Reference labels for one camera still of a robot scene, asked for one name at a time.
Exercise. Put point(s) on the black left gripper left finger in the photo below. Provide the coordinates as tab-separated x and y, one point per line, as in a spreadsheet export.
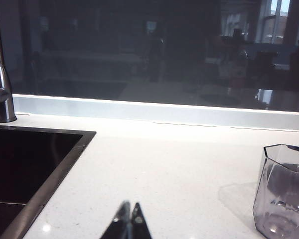
119	226

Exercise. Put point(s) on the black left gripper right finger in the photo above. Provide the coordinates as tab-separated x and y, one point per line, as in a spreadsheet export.
139	226

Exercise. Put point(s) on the clear faceted glass mug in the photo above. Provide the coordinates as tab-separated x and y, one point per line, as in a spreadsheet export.
281	199

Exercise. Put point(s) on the black kitchen sink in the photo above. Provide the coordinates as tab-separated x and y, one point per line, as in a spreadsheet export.
27	161

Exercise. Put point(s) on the dark metal kitchen faucet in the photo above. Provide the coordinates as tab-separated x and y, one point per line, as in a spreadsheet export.
3	99

